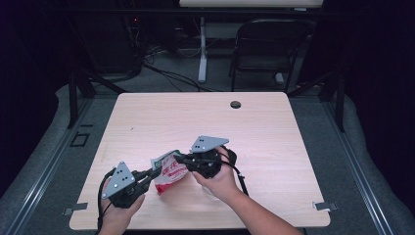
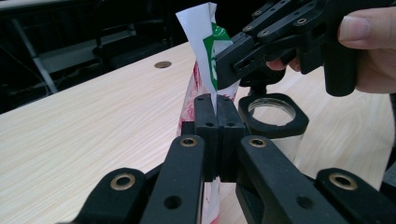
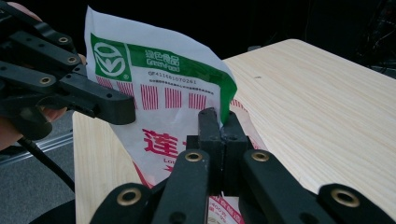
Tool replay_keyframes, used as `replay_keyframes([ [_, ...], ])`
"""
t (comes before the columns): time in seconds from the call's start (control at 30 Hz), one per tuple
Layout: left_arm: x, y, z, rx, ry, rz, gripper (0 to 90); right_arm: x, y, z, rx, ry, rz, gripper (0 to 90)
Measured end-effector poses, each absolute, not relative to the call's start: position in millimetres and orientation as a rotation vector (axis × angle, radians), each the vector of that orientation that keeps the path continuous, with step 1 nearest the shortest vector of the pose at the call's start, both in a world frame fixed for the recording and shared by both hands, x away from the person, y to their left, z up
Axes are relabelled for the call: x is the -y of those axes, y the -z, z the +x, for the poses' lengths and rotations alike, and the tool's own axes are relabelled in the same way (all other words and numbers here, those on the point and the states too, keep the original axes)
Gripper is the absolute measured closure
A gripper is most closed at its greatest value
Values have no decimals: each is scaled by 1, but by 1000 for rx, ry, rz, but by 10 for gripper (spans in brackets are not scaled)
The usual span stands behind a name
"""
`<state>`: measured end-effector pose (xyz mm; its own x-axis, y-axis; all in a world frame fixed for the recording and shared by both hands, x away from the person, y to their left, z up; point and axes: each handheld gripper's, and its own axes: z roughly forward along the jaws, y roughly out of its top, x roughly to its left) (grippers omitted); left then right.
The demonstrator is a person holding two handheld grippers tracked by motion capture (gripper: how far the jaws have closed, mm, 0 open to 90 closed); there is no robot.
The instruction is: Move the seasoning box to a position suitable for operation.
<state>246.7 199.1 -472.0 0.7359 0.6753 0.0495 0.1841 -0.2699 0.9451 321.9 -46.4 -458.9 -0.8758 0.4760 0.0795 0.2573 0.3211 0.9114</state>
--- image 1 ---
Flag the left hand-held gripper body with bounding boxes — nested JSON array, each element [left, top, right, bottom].
[[102, 161, 146, 210]]

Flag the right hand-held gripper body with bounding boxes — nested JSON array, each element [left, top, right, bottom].
[[186, 135, 230, 179]]

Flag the clear plastic bag red print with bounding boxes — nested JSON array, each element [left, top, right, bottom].
[[150, 149, 190, 196]]

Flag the person's right hand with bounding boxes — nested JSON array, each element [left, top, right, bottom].
[[192, 146, 244, 204]]

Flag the person's left hand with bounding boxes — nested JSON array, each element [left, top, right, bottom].
[[99, 194, 146, 234]]

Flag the white desk leg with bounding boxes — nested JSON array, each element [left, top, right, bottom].
[[198, 16, 209, 84]]

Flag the dark equipment cabinet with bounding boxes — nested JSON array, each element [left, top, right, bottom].
[[94, 13, 144, 76]]

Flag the black folding chair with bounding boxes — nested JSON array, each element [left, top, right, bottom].
[[229, 18, 316, 94]]

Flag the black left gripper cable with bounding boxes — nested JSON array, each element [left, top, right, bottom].
[[97, 167, 117, 235]]

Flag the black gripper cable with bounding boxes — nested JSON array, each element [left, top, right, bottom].
[[221, 161, 250, 198], [97, 167, 117, 235]]

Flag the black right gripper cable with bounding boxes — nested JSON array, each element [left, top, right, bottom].
[[221, 161, 250, 198]]

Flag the grey metal bracket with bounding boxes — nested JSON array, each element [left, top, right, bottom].
[[312, 201, 340, 212], [63, 202, 89, 217]]

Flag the aluminium rail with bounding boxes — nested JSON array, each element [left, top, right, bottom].
[[0, 97, 95, 235], [321, 97, 396, 235]]

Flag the black floor cables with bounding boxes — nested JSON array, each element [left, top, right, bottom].
[[142, 62, 217, 93]]

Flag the black metal frame stand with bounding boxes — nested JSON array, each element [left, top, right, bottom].
[[287, 70, 346, 133], [67, 70, 127, 130]]

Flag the black horizontal frame bar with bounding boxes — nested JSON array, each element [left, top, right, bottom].
[[42, 8, 415, 18]]

